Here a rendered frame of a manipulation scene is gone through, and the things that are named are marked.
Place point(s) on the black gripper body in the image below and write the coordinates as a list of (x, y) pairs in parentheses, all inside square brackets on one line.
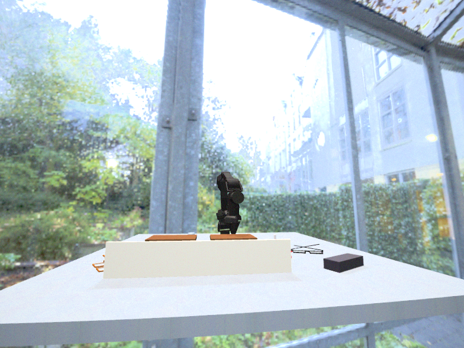
[(233, 210)]

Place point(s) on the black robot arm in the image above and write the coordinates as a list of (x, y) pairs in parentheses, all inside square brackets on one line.
[(226, 183)]

